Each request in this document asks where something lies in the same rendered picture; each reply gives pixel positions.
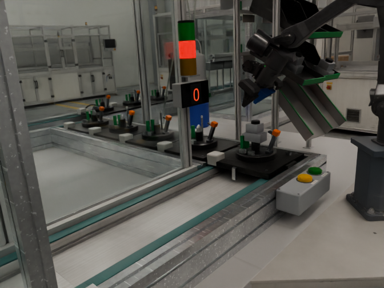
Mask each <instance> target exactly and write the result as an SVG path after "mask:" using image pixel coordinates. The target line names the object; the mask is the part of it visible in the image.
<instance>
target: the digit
mask: <svg viewBox="0 0 384 288"><path fill-rule="evenodd" d="M190 91H191V104H192V105H193V104H196V103H201V102H202V97H201V83H196V84H192V85H190Z"/></svg>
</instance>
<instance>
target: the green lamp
mask: <svg viewBox="0 0 384 288"><path fill-rule="evenodd" d="M178 40H179V41H194V40H195V24H194V22H186V23H178Z"/></svg>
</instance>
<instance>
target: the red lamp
mask: <svg viewBox="0 0 384 288"><path fill-rule="evenodd" d="M178 43H179V58H196V49H195V41H179V42H178Z"/></svg>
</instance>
